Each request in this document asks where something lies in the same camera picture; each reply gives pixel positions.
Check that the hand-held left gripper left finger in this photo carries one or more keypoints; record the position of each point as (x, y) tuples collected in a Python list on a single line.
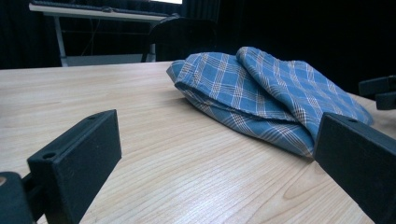
[(77, 161)]

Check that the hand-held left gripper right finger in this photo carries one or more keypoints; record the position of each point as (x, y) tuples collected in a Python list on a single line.
[(358, 161)]

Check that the blue plaid shirt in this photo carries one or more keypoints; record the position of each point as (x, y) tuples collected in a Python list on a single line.
[(233, 84)]

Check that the black folding chair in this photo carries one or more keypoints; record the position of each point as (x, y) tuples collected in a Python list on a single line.
[(183, 37)]

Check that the white desk frame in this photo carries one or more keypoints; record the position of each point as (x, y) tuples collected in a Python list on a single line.
[(93, 14)]

